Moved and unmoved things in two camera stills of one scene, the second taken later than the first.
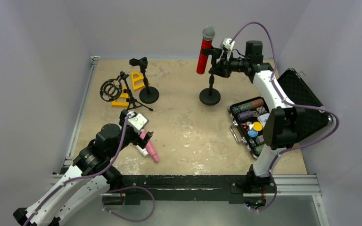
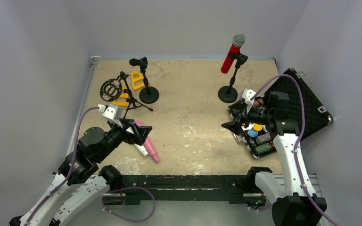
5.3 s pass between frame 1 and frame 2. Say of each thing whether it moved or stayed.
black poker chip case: stayed
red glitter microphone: moved
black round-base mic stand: moved
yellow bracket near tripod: stayed
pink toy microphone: stayed
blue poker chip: stayed
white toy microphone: stayed
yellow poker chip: stayed
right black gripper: moved
